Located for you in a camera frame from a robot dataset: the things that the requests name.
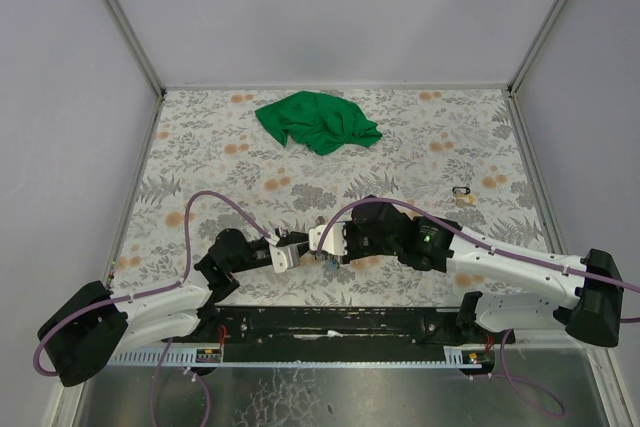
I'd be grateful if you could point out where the aluminium corner post left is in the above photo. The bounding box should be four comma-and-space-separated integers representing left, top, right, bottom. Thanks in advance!
101, 0, 166, 98

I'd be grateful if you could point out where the white slotted cable duct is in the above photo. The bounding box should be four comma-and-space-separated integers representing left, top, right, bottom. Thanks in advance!
108, 339, 496, 371

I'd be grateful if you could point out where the key with black tag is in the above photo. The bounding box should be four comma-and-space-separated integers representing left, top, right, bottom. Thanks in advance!
452, 186, 475, 207

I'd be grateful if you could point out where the aluminium corner post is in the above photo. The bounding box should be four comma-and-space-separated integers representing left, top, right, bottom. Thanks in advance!
101, 0, 166, 98
507, 0, 570, 98

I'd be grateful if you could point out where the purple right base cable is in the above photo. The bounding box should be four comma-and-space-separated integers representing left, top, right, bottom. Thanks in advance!
492, 329, 568, 418

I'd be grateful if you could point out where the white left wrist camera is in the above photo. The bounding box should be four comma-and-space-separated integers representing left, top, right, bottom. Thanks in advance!
267, 229, 307, 274

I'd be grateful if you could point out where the green crumpled cloth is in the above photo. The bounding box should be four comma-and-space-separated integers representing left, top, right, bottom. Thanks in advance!
255, 91, 383, 156

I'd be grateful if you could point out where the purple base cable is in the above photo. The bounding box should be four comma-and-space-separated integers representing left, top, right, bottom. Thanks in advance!
492, 329, 568, 418
150, 336, 211, 427

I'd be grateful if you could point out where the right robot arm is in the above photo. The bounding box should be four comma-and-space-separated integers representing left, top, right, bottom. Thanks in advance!
344, 196, 624, 348

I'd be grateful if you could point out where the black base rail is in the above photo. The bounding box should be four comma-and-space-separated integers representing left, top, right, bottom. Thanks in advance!
173, 306, 515, 348

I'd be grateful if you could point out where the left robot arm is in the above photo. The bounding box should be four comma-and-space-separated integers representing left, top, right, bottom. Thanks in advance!
34, 229, 309, 387

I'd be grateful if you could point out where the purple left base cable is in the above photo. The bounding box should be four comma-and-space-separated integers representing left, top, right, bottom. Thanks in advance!
150, 336, 211, 427

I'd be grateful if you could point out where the aluminium corner post right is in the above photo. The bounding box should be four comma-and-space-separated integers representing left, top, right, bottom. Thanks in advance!
507, 0, 570, 98

